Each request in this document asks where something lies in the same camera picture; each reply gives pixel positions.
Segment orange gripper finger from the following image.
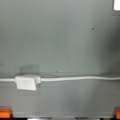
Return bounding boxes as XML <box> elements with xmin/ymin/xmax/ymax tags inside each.
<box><xmin>0</xmin><ymin>108</ymin><xmax>12</xmax><ymax>119</ymax></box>

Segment white inline cable switch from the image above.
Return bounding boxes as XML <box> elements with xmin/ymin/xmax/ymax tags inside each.
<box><xmin>15</xmin><ymin>75</ymin><xmax>41</xmax><ymax>91</ymax></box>

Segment white lamp power cable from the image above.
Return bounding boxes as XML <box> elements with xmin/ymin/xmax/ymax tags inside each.
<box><xmin>0</xmin><ymin>76</ymin><xmax>120</xmax><ymax>83</ymax></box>

